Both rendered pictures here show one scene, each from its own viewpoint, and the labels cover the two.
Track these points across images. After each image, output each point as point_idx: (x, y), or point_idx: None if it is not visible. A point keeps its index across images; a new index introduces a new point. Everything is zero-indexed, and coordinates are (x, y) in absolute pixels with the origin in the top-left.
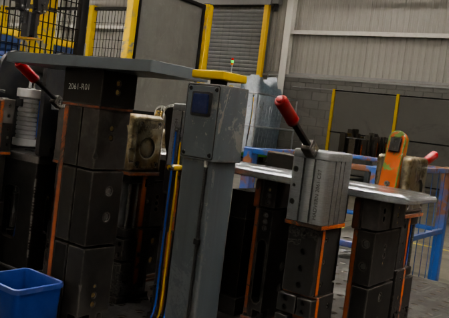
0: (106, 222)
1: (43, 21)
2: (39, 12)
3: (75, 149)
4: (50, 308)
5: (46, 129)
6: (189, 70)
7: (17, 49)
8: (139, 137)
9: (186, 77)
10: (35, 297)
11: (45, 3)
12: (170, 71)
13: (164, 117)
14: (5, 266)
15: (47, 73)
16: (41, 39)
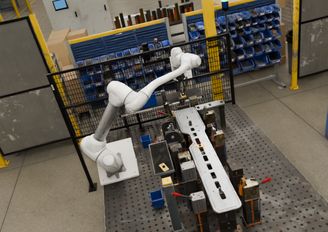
0: None
1: (211, 52)
2: (184, 88)
3: None
4: (161, 203)
5: (169, 150)
6: (167, 172)
7: (203, 65)
8: (181, 162)
9: (166, 173)
10: (156, 202)
11: (185, 84)
12: (160, 174)
13: (213, 131)
14: (172, 173)
15: (165, 139)
16: (212, 58)
